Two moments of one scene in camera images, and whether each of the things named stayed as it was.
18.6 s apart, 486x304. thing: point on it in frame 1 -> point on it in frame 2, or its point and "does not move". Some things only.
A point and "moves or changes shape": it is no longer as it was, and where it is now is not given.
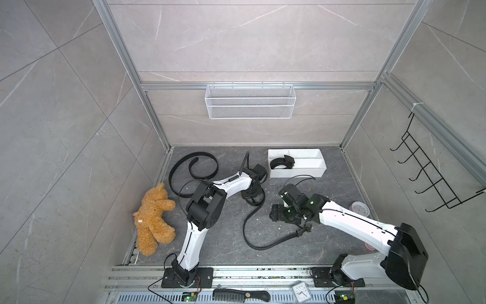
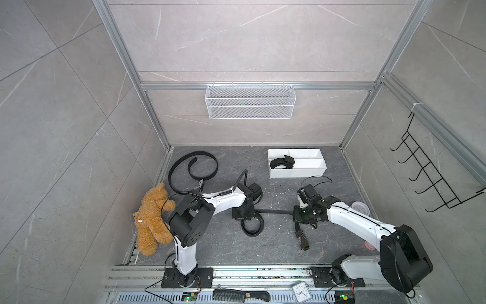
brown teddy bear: (152, 228) does not move
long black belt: (304, 230) moves or changes shape
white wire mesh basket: (247, 102) does not move
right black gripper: (276, 211) -> (297, 216)
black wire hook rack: (429, 170) does not move
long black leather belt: (287, 161) does not move
